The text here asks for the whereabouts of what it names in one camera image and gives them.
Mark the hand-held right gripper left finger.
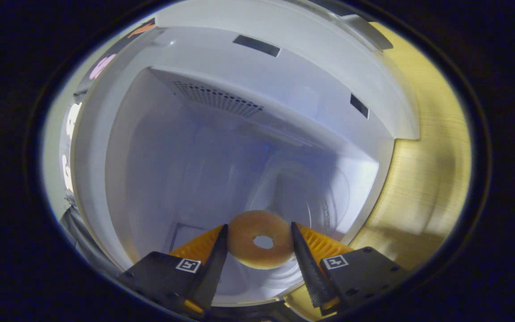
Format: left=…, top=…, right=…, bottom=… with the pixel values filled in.
left=118, top=224, right=230, bottom=316

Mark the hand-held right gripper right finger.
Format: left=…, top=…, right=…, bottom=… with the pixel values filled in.
left=290, top=221, right=411, bottom=314

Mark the glazed ring donut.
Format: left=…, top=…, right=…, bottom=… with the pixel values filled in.
left=227, top=210, right=296, bottom=270

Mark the white microwave oven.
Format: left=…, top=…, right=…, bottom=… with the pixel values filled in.
left=59, top=0, right=420, bottom=309

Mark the glass turntable plate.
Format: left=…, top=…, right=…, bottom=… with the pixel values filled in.
left=226, top=161, right=352, bottom=291

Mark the black backdrop cloth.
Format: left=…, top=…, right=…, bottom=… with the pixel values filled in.
left=59, top=18, right=156, bottom=206

